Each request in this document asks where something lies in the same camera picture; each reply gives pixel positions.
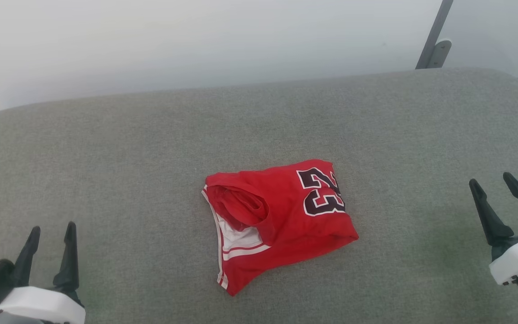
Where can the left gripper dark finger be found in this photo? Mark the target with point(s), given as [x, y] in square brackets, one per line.
[69, 265]
[27, 261]

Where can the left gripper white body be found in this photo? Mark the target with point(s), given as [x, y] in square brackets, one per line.
[38, 306]

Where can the red white basketball jersey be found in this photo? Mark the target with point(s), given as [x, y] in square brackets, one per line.
[286, 216]

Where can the grey fabric sofa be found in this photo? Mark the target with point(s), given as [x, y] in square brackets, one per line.
[151, 180]

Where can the grey metal pole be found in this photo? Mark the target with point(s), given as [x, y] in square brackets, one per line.
[434, 31]

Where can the grey pole bracket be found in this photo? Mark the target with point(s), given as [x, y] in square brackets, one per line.
[439, 54]

